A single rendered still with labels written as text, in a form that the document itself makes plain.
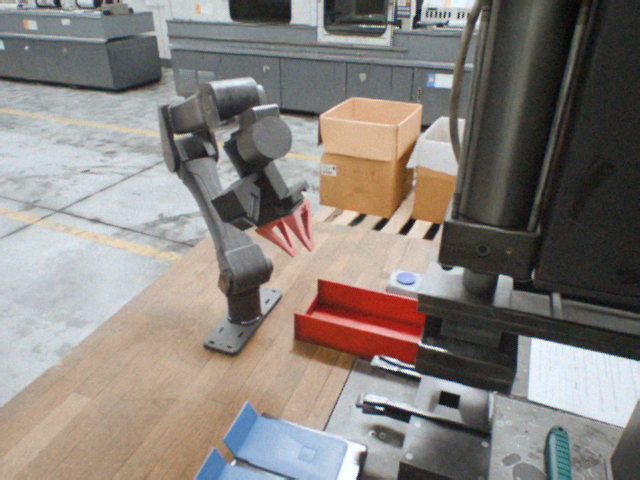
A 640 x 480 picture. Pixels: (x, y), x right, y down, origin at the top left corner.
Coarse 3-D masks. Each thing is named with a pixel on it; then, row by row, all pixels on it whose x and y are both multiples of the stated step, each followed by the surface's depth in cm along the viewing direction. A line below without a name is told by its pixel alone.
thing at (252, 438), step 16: (240, 416) 67; (256, 416) 69; (240, 432) 66; (256, 432) 67; (272, 432) 67; (288, 432) 67; (304, 432) 67; (240, 448) 65; (256, 448) 65; (272, 448) 65; (288, 448) 65; (320, 448) 65; (336, 448) 65; (272, 464) 63; (288, 464) 63; (304, 464) 63; (320, 464) 63; (336, 464) 63
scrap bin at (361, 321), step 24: (336, 288) 93; (360, 288) 91; (312, 312) 93; (336, 312) 94; (360, 312) 94; (384, 312) 92; (408, 312) 90; (312, 336) 86; (336, 336) 84; (360, 336) 82; (384, 336) 80; (408, 336) 88; (408, 360) 80
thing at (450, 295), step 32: (448, 288) 53; (480, 288) 51; (512, 288) 53; (448, 320) 52; (480, 320) 51; (512, 320) 49; (544, 320) 48; (576, 320) 50; (608, 320) 50; (416, 352) 51; (448, 352) 50; (480, 352) 50; (512, 352) 50; (608, 352) 47; (480, 384) 50; (512, 384) 49
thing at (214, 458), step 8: (208, 456) 61; (216, 456) 62; (208, 464) 60; (216, 464) 61; (224, 464) 62; (200, 472) 59; (208, 472) 60; (216, 472) 61; (224, 472) 62; (232, 472) 62; (240, 472) 62; (248, 472) 62
